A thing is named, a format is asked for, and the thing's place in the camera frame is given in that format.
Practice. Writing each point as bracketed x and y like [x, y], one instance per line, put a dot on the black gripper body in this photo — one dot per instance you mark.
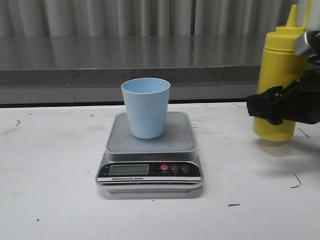
[307, 100]

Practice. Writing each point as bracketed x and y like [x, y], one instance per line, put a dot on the black gripper finger gripping bottle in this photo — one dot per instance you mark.
[277, 104]

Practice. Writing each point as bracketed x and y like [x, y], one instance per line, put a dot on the yellow squeeze bottle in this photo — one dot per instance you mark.
[280, 66]

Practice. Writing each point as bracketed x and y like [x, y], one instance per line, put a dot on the light blue plastic cup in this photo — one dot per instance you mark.
[146, 103]

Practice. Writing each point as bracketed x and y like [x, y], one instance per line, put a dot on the silver electronic kitchen scale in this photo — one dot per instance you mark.
[164, 167]

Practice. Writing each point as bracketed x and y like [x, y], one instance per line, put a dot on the white appliance in background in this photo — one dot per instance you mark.
[313, 15]

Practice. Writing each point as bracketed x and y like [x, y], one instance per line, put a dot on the grey stone counter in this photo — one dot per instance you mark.
[89, 70]

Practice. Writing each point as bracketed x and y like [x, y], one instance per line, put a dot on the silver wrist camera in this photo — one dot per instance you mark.
[307, 44]

